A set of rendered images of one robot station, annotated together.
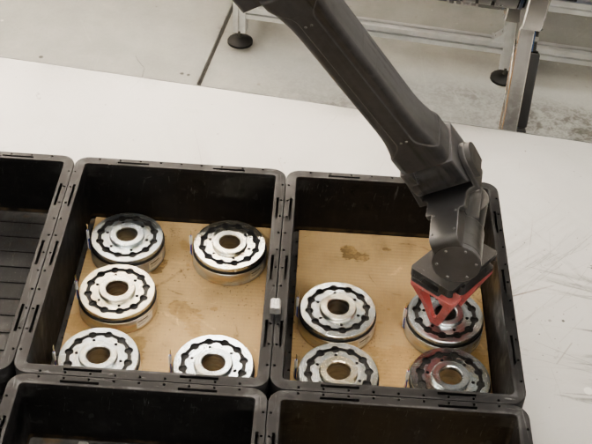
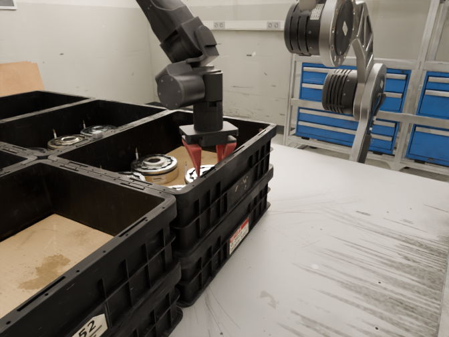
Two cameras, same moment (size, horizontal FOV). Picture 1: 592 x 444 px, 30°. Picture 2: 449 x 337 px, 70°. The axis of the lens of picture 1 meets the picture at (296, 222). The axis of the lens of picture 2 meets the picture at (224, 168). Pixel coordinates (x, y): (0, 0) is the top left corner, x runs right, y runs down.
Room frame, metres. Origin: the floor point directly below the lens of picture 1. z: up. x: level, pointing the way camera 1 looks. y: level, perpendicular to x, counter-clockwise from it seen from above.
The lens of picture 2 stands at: (0.50, -0.51, 1.15)
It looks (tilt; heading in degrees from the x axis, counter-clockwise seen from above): 24 degrees down; 28
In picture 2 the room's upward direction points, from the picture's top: straight up
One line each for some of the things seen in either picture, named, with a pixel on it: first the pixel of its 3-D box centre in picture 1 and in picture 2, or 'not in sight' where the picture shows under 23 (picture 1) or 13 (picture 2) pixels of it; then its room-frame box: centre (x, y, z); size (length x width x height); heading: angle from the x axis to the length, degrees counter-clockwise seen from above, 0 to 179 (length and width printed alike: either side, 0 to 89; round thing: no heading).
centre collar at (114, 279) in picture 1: (116, 289); (68, 140); (1.02, 0.23, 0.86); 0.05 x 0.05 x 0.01
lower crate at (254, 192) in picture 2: not in sight; (182, 208); (1.02, -0.13, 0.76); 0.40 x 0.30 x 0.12; 0
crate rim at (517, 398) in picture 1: (394, 281); (178, 143); (1.02, -0.13, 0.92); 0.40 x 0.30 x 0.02; 0
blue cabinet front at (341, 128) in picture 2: not in sight; (345, 107); (2.91, -0.21, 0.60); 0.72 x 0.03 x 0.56; 82
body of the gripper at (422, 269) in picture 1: (456, 248); (208, 118); (1.02, -0.20, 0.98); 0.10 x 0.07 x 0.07; 140
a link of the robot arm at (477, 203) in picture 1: (462, 214); (205, 85); (1.01, -0.20, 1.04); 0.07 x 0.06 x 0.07; 171
